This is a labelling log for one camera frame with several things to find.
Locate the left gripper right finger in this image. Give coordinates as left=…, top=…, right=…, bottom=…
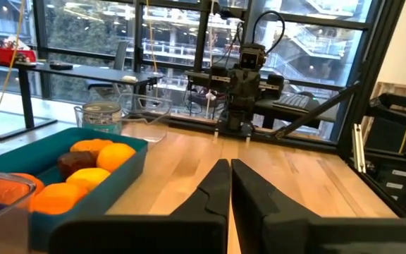
left=230, top=158, right=320, bottom=254

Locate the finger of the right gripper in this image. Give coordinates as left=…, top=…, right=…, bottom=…
left=209, top=66, right=229, bottom=87
left=266, top=73, right=285, bottom=100

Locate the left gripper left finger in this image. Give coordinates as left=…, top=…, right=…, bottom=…
left=169, top=158, right=231, bottom=254

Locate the round orange toy fruit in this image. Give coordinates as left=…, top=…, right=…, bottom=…
left=96, top=142, right=137, bottom=173

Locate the tin can with blue label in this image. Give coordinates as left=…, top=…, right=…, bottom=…
left=82, top=121, right=123, bottom=135
left=82, top=101, right=123, bottom=123

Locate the yellow toy lemon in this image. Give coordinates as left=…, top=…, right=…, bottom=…
left=65, top=167, right=111, bottom=193

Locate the orange oblong toy vegetable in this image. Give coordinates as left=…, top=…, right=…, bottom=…
left=69, top=138, right=114, bottom=156

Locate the dark brown toy food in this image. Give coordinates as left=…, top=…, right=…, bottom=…
left=56, top=150, right=98, bottom=180

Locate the orange soft cube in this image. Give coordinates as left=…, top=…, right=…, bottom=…
left=30, top=182, right=90, bottom=215

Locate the reddish orange toy fruit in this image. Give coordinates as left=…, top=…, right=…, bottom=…
left=0, top=172, right=45, bottom=206

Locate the black laptop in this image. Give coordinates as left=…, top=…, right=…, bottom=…
left=272, top=92, right=317, bottom=111

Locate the clear plastic bin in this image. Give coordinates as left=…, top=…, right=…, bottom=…
left=74, top=93, right=174, bottom=143
left=0, top=165, right=38, bottom=254

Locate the teal plastic bin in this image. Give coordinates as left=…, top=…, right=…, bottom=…
left=0, top=126, right=149, bottom=253

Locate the grey office chair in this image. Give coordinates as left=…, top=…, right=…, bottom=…
left=85, top=40, right=135, bottom=102

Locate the black desk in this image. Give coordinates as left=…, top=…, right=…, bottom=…
left=0, top=59, right=164, bottom=130

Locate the black equipment with white labels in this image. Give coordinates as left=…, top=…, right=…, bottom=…
left=363, top=92, right=406, bottom=210

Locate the large dark framed window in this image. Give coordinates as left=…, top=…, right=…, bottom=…
left=0, top=0, right=379, bottom=142

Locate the black remote control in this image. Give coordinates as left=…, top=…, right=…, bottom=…
left=49, top=61, right=74, bottom=71

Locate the black table foot bar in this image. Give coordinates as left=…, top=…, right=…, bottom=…
left=0, top=119, right=59, bottom=142

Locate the small red object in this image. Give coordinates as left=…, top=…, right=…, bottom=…
left=0, top=44, right=38, bottom=65

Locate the white hanging cord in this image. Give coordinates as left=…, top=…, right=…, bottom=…
left=204, top=0, right=215, bottom=119

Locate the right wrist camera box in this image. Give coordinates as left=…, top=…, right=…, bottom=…
left=240, top=42, right=266, bottom=71

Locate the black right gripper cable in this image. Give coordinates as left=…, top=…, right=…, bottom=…
left=252, top=10, right=286, bottom=56

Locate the thin yellow hanging cord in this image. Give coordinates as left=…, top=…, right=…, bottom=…
left=145, top=0, right=159, bottom=73

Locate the black metal rig frame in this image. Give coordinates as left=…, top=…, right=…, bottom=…
left=128, top=0, right=406, bottom=218

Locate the silver aluminium bracket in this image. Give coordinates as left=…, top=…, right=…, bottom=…
left=352, top=123, right=367, bottom=174

